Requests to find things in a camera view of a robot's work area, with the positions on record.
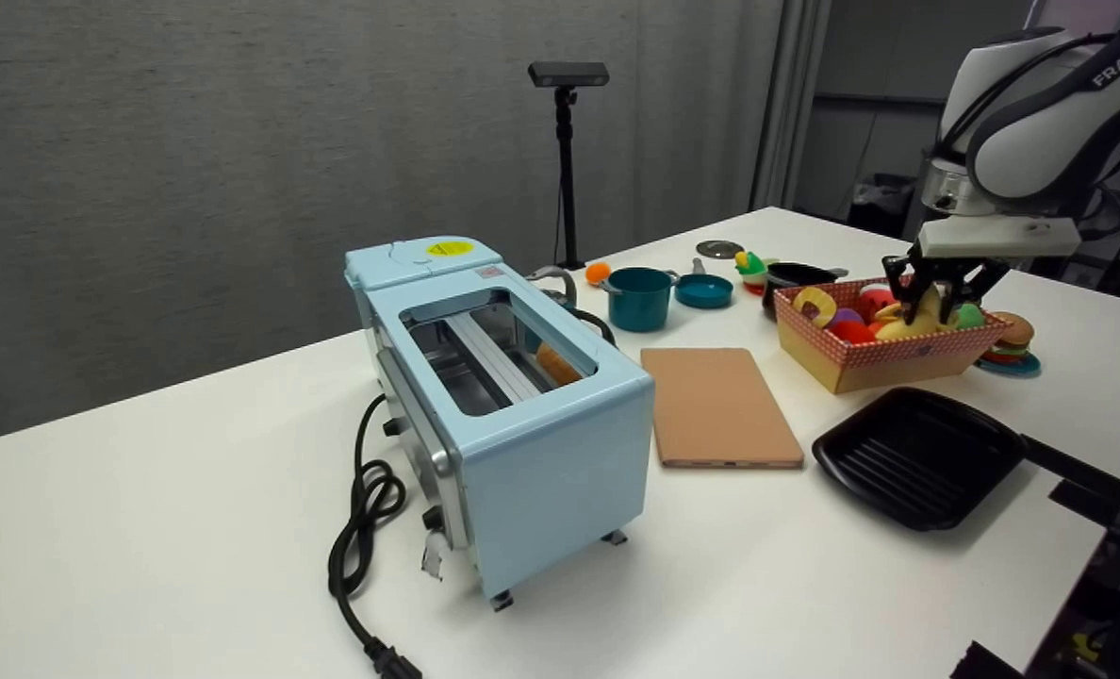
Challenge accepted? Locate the black toaster power cable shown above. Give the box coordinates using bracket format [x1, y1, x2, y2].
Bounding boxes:
[326, 387, 426, 679]

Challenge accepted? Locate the green toy vegetable in bowl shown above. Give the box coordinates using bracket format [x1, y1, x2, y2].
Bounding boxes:
[732, 244, 772, 283]

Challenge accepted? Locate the wooden cutting board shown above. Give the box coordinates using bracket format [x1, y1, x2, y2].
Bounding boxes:
[637, 342, 811, 473]

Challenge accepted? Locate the black ribbed grill tray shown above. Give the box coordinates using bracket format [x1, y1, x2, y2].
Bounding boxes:
[811, 386, 1030, 533]

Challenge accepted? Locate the black robot mount stand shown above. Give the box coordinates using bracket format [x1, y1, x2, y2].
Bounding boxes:
[1030, 438, 1120, 679]

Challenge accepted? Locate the teal toy plate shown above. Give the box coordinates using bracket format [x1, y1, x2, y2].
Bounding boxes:
[972, 346, 1045, 382]

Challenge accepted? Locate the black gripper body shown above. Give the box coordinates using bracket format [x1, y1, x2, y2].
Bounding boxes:
[889, 250, 1017, 301]

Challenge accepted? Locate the light blue toaster oven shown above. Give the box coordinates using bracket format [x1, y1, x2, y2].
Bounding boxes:
[338, 232, 661, 615]

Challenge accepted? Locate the yellow toy banana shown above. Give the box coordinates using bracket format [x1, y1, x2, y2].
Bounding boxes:
[874, 283, 959, 342]

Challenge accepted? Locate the toy burger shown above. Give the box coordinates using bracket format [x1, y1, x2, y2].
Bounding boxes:
[986, 309, 1040, 371]

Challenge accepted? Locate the teal toy pot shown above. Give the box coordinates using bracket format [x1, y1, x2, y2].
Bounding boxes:
[601, 262, 684, 336]

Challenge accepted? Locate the black toy frying pan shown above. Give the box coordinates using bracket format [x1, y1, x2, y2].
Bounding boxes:
[762, 257, 851, 289]

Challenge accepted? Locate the red and white toy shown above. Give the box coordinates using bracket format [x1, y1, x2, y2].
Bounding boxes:
[851, 283, 899, 318]

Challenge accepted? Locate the teal toy pan grey handle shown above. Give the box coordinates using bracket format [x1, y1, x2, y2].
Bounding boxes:
[671, 268, 738, 315]

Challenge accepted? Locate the black tape strip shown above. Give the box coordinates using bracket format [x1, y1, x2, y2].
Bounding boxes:
[952, 636, 1025, 679]
[1021, 431, 1120, 506]

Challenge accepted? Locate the black camera on tripod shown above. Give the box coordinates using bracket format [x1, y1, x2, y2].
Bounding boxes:
[523, 58, 614, 271]

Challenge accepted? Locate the yellow toy pineapple slice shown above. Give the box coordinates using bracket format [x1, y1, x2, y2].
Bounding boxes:
[791, 283, 841, 328]

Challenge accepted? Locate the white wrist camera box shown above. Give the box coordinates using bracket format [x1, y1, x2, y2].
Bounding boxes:
[912, 214, 1085, 263]

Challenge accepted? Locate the red checkered cardboard basket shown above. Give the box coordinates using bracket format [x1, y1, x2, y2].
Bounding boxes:
[769, 277, 1011, 395]

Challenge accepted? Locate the round metal table grommet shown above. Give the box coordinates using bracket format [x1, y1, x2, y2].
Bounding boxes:
[694, 235, 747, 263]

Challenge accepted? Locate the green toy pepper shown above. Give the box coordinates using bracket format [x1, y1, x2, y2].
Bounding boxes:
[945, 298, 987, 336]

